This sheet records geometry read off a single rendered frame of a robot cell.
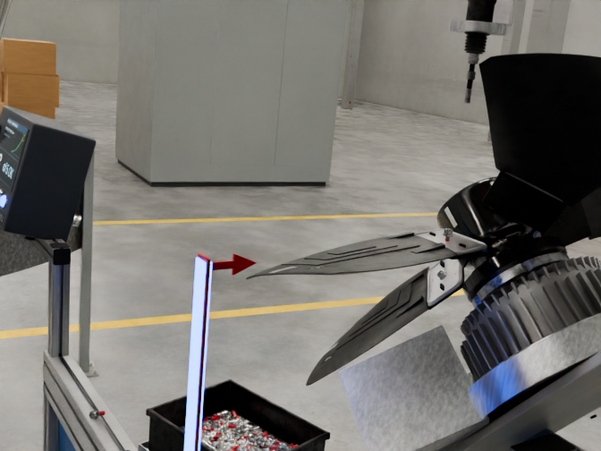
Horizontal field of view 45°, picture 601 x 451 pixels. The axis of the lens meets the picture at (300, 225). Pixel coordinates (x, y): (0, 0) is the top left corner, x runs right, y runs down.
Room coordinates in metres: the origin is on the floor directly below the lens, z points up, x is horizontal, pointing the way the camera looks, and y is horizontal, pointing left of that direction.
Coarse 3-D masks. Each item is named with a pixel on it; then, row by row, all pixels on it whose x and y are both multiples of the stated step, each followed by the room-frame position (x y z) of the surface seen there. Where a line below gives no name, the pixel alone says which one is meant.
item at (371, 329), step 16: (400, 288) 1.07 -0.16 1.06; (416, 288) 1.02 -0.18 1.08; (384, 304) 1.06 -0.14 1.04; (400, 304) 1.02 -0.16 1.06; (416, 304) 0.99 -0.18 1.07; (368, 320) 1.06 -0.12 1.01; (384, 320) 1.02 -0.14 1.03; (400, 320) 0.98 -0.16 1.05; (352, 336) 1.05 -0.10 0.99; (368, 336) 1.01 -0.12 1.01; (384, 336) 0.98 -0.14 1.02; (336, 352) 1.05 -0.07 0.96; (352, 352) 1.00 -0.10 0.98; (320, 368) 1.03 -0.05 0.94; (336, 368) 0.99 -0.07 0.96
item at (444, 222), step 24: (456, 192) 0.97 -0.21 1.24; (480, 192) 0.96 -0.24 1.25; (456, 216) 0.96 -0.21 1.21; (480, 216) 0.94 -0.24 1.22; (504, 216) 0.93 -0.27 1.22; (480, 240) 0.92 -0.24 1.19; (504, 240) 0.92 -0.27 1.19; (528, 240) 0.89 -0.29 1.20; (552, 240) 0.90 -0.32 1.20; (480, 264) 0.93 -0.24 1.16; (504, 264) 0.88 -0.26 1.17; (480, 288) 0.91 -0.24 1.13
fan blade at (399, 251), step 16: (368, 240) 0.92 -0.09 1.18; (384, 240) 0.90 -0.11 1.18; (400, 240) 0.90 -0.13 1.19; (416, 240) 0.90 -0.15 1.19; (320, 256) 0.85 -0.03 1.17; (336, 256) 0.83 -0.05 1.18; (352, 256) 0.83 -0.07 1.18; (368, 256) 0.83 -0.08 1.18; (384, 256) 0.82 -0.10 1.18; (400, 256) 0.82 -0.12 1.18; (416, 256) 0.83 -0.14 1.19; (432, 256) 0.83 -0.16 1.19; (448, 256) 0.85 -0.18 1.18; (288, 272) 0.76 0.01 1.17; (304, 272) 0.73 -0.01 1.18; (320, 272) 0.72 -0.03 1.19; (336, 272) 0.71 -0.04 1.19; (352, 272) 0.72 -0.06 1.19
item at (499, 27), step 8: (504, 0) 0.89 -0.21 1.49; (512, 0) 0.89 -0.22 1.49; (496, 8) 0.90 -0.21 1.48; (504, 8) 0.89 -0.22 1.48; (512, 8) 0.90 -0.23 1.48; (496, 16) 0.89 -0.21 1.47; (504, 16) 0.89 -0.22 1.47; (512, 16) 0.91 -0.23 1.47; (456, 24) 0.90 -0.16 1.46; (464, 24) 0.89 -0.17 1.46; (472, 24) 0.88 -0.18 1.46; (480, 24) 0.88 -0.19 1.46; (488, 24) 0.88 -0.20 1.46; (496, 24) 0.89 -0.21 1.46; (504, 24) 0.90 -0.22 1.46; (480, 32) 0.90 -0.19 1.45; (488, 32) 0.88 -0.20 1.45; (496, 32) 0.89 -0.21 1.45; (504, 32) 0.90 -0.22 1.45
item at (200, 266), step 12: (204, 264) 0.71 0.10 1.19; (204, 276) 0.71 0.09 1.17; (204, 288) 0.72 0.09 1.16; (192, 312) 0.73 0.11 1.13; (192, 324) 0.73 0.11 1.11; (192, 336) 0.73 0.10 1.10; (192, 348) 0.73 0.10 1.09; (192, 360) 0.72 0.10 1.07; (192, 372) 0.72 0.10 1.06; (192, 384) 0.72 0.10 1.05; (192, 396) 0.72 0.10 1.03; (192, 408) 0.72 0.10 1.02; (192, 420) 0.72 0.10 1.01; (192, 432) 0.71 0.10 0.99; (192, 444) 0.71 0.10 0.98
